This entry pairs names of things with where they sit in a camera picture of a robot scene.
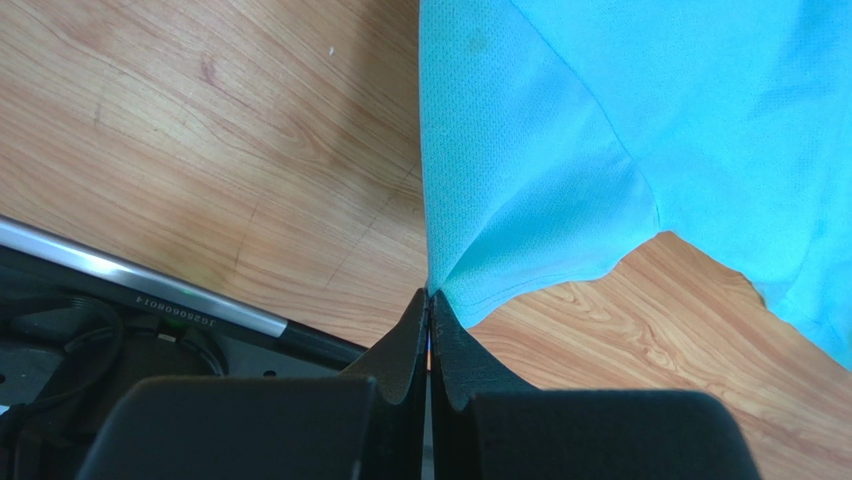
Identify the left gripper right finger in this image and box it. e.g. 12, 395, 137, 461
429, 293, 759, 479

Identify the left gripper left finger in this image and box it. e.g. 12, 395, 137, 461
79, 291, 428, 479

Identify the mint green t-shirt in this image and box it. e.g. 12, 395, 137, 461
419, 1, 851, 367

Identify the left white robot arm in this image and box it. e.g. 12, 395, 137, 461
1, 217, 759, 479

